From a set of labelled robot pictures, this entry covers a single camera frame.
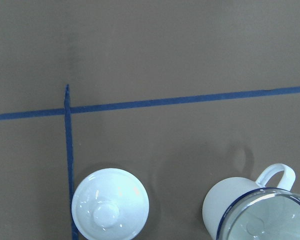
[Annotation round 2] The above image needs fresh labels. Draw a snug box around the clear plastic funnel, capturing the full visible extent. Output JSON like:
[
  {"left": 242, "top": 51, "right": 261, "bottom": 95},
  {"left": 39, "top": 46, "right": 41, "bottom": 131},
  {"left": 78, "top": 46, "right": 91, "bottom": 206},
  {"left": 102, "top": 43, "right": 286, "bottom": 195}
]
[{"left": 216, "top": 187, "right": 300, "bottom": 240}]

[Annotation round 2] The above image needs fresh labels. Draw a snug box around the white enamel mug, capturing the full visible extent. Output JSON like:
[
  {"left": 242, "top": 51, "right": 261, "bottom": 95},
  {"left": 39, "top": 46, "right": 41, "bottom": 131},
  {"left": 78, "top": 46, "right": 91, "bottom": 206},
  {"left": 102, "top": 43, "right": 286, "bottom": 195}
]
[{"left": 202, "top": 163, "right": 296, "bottom": 240}]

